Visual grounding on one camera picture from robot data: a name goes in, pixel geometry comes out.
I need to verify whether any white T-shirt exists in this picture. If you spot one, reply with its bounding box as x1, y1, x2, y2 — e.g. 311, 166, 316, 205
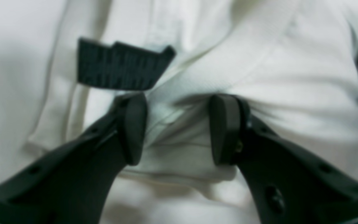
0, 0, 358, 224

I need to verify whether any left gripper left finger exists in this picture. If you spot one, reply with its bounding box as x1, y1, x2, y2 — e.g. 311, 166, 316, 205
0, 93, 148, 224

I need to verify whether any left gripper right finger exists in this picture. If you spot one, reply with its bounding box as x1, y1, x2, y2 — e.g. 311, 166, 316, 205
209, 95, 358, 224

